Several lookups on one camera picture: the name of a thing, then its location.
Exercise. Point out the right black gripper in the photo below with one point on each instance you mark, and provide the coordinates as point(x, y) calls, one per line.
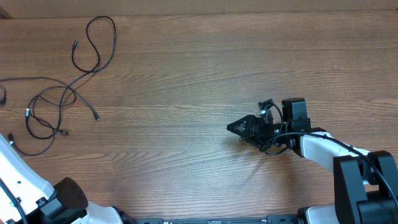
point(254, 129)

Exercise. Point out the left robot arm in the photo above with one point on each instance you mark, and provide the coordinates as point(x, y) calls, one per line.
point(28, 198)

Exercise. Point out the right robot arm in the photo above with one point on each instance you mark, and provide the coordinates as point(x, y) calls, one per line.
point(364, 182)

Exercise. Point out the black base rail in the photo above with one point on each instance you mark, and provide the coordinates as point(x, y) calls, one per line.
point(217, 220)

